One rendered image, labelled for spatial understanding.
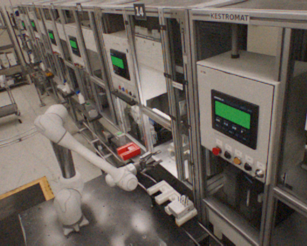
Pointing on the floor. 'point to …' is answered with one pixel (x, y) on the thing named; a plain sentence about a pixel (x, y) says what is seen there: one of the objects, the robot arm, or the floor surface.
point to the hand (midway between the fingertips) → (158, 157)
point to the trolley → (5, 105)
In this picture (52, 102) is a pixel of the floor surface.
